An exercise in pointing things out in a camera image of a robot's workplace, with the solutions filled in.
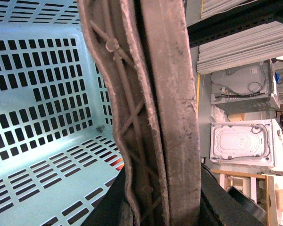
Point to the brown lattice left gripper left finger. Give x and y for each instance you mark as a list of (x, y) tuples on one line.
[(110, 30)]

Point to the brown flat left gripper right finger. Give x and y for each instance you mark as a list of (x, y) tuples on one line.
[(170, 57)]

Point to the light blue plastic basket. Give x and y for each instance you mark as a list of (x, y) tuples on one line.
[(57, 154)]

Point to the black perforated metal beam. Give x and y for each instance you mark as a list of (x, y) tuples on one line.
[(209, 33)]

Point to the upper white appliance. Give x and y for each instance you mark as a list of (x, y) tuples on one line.
[(246, 88)]

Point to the white appliance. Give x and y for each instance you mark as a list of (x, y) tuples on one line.
[(256, 143), (246, 88)]

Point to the stack of white panels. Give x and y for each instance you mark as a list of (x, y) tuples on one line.
[(250, 46)]

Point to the lower white appliance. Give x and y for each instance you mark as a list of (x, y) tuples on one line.
[(256, 143)]

